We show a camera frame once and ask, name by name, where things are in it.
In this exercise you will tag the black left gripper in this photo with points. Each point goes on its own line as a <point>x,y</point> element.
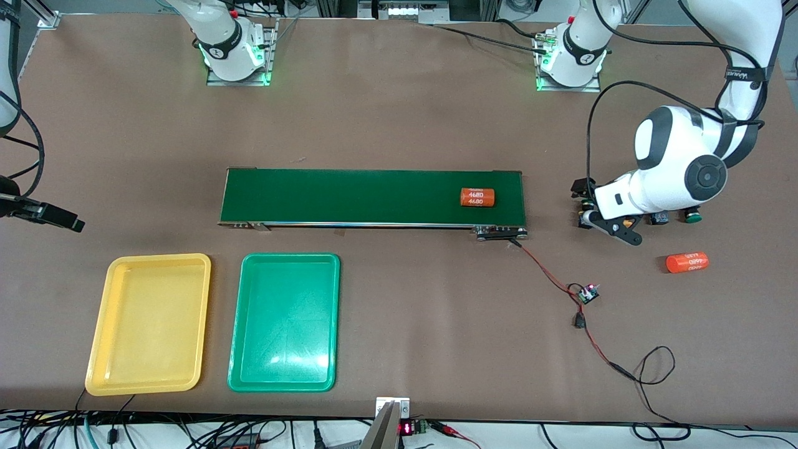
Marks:
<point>584,189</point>

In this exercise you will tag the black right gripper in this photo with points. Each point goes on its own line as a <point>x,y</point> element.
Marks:
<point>37,211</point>

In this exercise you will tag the green mushroom push button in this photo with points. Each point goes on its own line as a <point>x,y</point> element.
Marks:
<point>586,204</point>
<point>693,217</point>

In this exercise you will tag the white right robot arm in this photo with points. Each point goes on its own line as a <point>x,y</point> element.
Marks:
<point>224,37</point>

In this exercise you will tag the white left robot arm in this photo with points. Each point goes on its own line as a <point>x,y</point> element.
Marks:
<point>673,162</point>

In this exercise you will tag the small motor controller board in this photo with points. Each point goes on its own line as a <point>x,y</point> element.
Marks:
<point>588,294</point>

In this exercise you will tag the yellow plastic tray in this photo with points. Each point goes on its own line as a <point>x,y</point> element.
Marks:
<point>149,324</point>

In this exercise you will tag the aluminium corner profile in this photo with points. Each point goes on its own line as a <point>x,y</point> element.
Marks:
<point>50,19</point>

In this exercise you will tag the green belt conveyor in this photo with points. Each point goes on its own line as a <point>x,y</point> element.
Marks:
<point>374,196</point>

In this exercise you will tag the white lit device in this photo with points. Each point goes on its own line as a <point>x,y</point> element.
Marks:
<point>411,11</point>

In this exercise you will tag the green plastic tray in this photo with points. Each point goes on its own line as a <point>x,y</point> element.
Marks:
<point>283,324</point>

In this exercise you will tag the red alligator clip lead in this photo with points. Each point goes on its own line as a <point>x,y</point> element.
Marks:
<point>449,429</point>

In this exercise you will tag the red digit display module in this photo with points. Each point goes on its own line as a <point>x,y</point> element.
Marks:
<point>408,428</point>

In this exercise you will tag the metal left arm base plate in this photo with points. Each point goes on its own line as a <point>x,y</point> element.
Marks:
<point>592,87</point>

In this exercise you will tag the aluminium frame rack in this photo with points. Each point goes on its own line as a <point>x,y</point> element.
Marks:
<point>489,9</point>

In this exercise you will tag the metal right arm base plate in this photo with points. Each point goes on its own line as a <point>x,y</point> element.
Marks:
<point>272,50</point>

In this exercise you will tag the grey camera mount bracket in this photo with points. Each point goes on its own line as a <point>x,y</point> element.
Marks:
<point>389,408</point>

